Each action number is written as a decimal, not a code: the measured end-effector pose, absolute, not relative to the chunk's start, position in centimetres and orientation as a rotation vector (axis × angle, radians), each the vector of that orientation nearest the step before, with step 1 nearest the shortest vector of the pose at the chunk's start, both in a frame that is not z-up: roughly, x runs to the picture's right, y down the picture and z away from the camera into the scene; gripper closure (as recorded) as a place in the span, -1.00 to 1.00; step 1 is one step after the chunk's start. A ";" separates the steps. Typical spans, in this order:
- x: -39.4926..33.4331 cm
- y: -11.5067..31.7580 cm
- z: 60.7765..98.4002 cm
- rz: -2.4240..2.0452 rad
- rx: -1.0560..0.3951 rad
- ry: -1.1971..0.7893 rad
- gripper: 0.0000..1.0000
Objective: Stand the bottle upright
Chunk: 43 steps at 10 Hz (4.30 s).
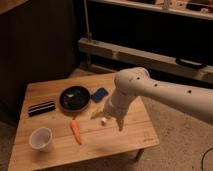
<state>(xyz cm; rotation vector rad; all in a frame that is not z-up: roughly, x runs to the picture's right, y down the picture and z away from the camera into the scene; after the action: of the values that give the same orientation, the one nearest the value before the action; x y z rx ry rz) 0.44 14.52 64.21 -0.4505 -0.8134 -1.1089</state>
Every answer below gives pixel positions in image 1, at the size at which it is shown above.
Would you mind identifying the wooden low table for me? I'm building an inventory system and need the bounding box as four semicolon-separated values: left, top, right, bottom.
8;74;159;171

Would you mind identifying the metal pole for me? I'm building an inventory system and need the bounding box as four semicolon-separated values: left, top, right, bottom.
83;0;92;41

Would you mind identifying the black cable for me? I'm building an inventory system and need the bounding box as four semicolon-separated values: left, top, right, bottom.
200;146;213;171

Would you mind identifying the black handle on bench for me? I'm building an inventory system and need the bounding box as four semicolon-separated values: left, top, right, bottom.
175;58;207;70

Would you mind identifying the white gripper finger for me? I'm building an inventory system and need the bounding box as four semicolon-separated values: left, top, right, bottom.
116;118;124;131

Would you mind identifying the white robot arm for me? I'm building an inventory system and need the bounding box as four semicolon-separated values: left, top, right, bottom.
103;67;213;131

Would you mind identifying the wooden bench beam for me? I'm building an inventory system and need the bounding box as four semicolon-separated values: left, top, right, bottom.
78;38;213;84

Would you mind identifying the white paper cup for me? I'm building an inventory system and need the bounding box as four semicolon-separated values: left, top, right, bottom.
29;127;53;152

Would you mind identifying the clear yellow plastic bottle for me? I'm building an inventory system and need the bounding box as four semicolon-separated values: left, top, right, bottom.
90;108;107;126

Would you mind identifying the orange carrot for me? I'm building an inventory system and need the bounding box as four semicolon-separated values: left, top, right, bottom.
70;120;82;145

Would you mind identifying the black round plate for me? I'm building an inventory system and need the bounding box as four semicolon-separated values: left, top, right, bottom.
59;86;90;111

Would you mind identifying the blue sponge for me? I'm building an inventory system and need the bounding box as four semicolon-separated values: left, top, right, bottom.
91;88;108;103

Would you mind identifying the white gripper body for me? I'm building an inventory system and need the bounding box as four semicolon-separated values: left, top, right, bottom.
103;89;136;120

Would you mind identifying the wooden shelf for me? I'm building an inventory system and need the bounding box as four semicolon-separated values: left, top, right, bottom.
89;0;213;21

